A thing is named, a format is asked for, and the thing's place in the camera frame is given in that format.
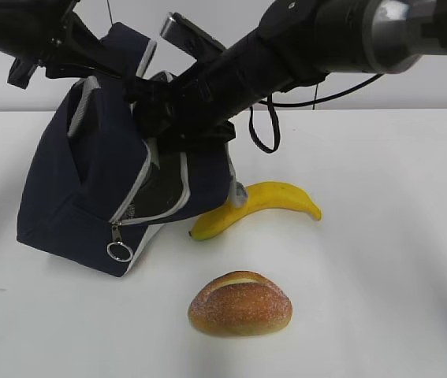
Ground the sugared brown bread roll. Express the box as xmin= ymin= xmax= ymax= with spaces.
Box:
xmin=188 ymin=271 xmax=293 ymax=337

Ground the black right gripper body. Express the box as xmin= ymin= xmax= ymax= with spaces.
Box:
xmin=124 ymin=68 xmax=235 ymax=150

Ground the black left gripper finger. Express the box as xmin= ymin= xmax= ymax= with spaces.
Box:
xmin=84 ymin=38 xmax=131 ymax=78

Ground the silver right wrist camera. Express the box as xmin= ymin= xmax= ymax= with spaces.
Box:
xmin=160 ymin=13 xmax=226 ymax=63

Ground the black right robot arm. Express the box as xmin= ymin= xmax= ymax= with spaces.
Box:
xmin=127 ymin=1 xmax=447 ymax=146

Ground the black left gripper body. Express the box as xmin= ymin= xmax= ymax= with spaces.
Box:
xmin=6 ymin=7 xmax=101 ymax=89

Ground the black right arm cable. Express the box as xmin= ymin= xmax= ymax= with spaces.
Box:
xmin=248 ymin=72 xmax=384 ymax=154

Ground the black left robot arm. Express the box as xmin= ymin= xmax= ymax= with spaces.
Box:
xmin=0 ymin=1 xmax=126 ymax=89

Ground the yellow banana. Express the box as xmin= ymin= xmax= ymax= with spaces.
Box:
xmin=189 ymin=181 xmax=322 ymax=241

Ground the navy insulated lunch bag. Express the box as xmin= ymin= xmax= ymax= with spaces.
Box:
xmin=16 ymin=21 xmax=250 ymax=279

